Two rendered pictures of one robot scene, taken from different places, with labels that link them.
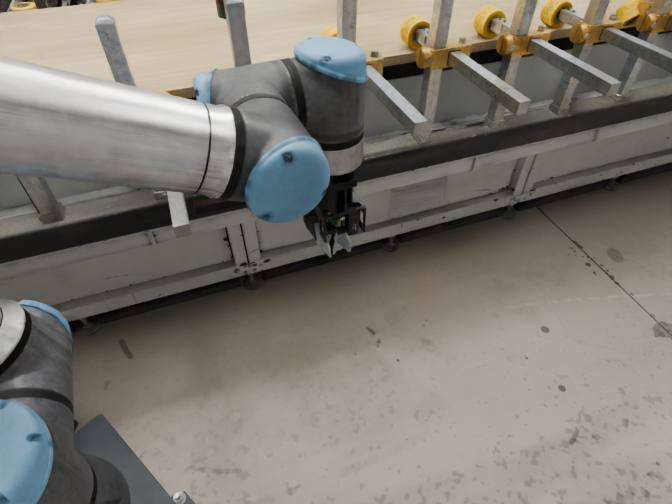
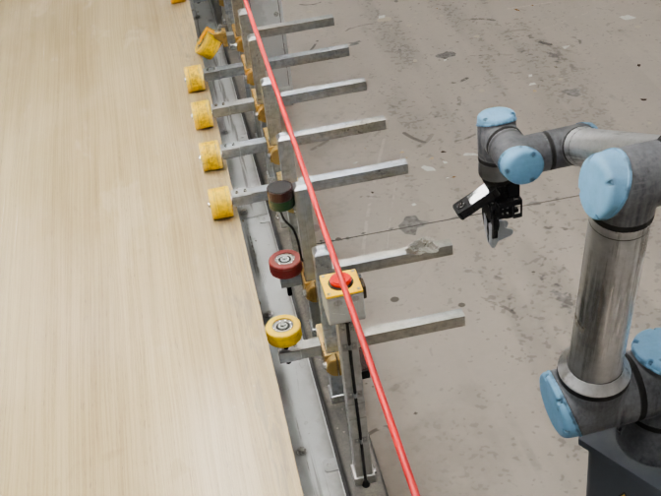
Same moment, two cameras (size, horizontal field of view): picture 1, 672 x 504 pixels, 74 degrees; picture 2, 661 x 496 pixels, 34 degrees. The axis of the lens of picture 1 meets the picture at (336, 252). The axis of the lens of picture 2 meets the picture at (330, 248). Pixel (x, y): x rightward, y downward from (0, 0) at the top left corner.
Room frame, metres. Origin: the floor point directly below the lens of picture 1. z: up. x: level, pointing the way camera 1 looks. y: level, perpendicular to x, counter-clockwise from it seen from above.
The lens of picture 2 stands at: (0.46, 2.26, 2.44)
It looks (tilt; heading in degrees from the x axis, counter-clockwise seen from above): 35 degrees down; 283
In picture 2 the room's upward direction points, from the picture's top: 7 degrees counter-clockwise
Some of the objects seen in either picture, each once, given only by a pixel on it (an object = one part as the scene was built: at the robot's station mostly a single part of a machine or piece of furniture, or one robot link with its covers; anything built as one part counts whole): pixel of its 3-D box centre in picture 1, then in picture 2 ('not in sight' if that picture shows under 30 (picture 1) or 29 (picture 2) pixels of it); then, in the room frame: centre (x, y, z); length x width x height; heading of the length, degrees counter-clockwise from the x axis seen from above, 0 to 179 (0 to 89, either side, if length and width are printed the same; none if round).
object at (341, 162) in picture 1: (334, 148); (496, 165); (0.56, 0.00, 1.05); 0.10 x 0.09 x 0.05; 112
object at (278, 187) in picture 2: not in sight; (285, 225); (1.04, 0.23, 1.03); 0.06 x 0.06 x 0.22; 20
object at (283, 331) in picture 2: not in sight; (285, 342); (1.02, 0.44, 0.85); 0.08 x 0.08 x 0.11
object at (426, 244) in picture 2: not in sight; (421, 243); (0.75, 0.07, 0.87); 0.09 x 0.07 x 0.02; 20
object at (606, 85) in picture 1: (543, 48); (283, 97); (1.21, -0.55, 0.95); 0.50 x 0.04 x 0.04; 20
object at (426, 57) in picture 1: (442, 54); (275, 145); (1.18, -0.28, 0.95); 0.14 x 0.06 x 0.05; 110
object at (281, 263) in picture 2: not in sight; (287, 276); (1.07, 0.19, 0.85); 0.08 x 0.08 x 0.11
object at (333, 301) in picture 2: not in sight; (342, 298); (0.82, 0.69, 1.18); 0.07 x 0.07 x 0.08; 20
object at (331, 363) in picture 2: not in sight; (331, 348); (0.92, 0.42, 0.83); 0.14 x 0.06 x 0.05; 110
